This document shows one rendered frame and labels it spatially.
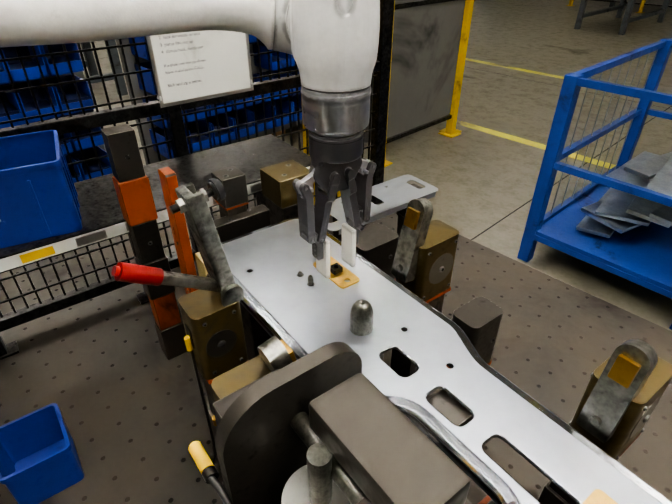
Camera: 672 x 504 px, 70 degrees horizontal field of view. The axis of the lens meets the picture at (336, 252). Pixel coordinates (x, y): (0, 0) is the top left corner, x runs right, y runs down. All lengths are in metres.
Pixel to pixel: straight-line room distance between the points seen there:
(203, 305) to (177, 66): 0.62
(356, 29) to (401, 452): 0.44
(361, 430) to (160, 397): 0.74
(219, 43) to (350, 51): 0.61
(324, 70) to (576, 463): 0.51
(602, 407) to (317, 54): 0.51
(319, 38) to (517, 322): 0.84
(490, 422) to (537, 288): 0.77
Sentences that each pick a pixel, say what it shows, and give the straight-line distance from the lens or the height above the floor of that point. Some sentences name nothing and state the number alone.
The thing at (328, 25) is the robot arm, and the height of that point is 1.38.
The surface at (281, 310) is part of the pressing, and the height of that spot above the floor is 1.00.
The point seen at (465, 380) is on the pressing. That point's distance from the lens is 0.64.
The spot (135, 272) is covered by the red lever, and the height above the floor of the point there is 1.14.
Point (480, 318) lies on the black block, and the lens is 0.74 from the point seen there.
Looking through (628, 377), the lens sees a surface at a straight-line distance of 0.60.
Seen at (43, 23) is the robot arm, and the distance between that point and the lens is 0.63.
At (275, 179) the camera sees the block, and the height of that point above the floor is 1.06.
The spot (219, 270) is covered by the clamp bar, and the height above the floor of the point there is 1.10.
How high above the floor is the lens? 1.47
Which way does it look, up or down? 34 degrees down
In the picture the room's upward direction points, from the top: straight up
